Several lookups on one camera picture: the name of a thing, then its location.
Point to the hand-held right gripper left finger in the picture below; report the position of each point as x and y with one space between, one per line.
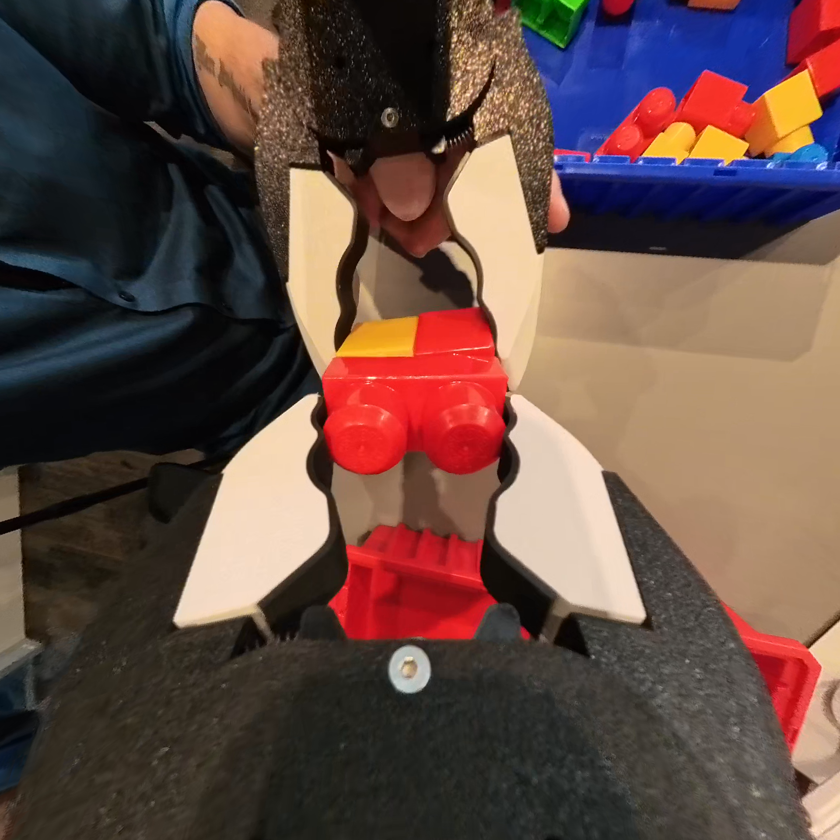
262 525

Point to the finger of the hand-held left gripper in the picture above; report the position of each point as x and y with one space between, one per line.
315 262
508 262

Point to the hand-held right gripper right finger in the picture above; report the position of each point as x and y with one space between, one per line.
564 525

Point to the red one-stud block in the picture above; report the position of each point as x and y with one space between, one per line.
453 331

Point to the yellow one-stud block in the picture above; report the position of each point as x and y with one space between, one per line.
380 338

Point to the red two-stud block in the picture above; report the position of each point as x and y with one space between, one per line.
413 394

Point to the person's left forearm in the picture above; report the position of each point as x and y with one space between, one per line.
229 59

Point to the pile of coloured blocks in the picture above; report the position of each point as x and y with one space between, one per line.
715 98

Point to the person's left hand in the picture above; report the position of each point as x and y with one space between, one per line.
407 197

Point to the red plastic bin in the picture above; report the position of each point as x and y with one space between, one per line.
407 590

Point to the person's blue shirt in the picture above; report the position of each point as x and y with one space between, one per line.
98 262

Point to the blue plastic bin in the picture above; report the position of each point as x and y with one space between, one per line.
656 59

